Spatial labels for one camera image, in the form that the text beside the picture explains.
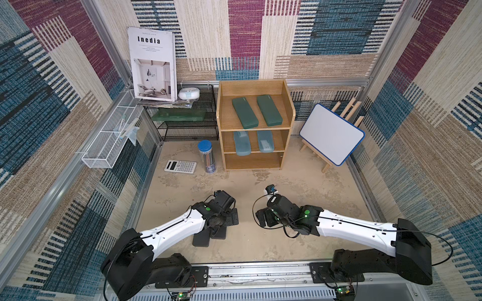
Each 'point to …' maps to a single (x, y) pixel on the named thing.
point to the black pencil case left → (201, 239)
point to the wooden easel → (347, 117)
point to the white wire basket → (103, 152)
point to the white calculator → (181, 167)
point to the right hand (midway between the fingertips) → (264, 210)
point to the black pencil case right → (219, 232)
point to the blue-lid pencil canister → (205, 147)
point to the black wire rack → (192, 130)
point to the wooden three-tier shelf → (230, 121)
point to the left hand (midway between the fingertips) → (229, 218)
